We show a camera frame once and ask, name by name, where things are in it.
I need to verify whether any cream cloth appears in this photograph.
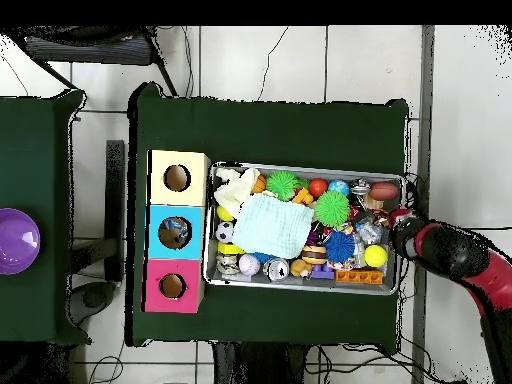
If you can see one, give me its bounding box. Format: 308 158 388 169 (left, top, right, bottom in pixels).
212 166 261 219

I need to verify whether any blue spiky rubber ball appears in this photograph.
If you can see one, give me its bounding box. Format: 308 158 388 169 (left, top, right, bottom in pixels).
322 230 357 264

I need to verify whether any wooden box with three holes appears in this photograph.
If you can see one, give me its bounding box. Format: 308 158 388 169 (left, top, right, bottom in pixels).
140 149 212 314

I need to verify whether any orange toy building block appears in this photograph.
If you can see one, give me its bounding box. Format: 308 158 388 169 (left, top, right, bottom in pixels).
334 269 385 286
291 187 314 206

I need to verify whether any mint green cloth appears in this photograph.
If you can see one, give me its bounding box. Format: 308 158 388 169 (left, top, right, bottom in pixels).
231 192 316 260

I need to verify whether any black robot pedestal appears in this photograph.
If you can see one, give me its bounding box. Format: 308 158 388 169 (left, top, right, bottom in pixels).
211 341 309 384

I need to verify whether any yellow ball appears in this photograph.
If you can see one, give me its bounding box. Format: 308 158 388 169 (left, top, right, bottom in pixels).
363 244 389 269

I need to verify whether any silver mesh bin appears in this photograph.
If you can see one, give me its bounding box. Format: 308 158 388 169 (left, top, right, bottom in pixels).
202 161 405 296

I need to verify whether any dark green tablecloth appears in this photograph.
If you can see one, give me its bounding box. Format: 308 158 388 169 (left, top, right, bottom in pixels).
126 81 410 347
0 89 91 347

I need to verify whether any green spiky rubber ball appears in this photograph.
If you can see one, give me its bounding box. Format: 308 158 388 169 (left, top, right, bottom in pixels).
314 190 351 229
265 170 300 202

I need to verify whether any black power cable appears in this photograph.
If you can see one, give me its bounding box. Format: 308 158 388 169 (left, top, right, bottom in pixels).
467 224 512 233

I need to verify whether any purple bowl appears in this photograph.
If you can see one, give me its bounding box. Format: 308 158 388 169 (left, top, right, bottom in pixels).
0 207 42 276

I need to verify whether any black and white soccer ball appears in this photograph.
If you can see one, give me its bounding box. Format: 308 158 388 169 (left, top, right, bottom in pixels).
214 220 235 244

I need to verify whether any white toy baseball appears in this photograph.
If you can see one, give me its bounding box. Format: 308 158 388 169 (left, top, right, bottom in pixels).
238 253 261 277

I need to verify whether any black chair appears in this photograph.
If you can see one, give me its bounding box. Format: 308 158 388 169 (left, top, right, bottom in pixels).
7 25 179 97

